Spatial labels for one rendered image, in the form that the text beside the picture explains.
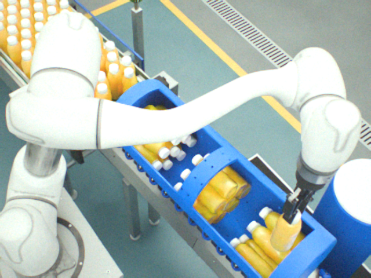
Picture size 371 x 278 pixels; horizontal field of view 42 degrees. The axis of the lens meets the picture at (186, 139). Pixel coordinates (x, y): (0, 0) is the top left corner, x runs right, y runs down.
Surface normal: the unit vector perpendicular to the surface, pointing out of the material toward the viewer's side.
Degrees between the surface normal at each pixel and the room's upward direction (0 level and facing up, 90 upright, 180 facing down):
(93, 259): 5
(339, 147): 81
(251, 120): 0
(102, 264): 5
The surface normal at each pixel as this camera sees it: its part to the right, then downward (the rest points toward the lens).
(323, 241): 0.29, -0.72
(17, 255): 0.06, 0.61
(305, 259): -0.15, -0.43
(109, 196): 0.04, -0.57
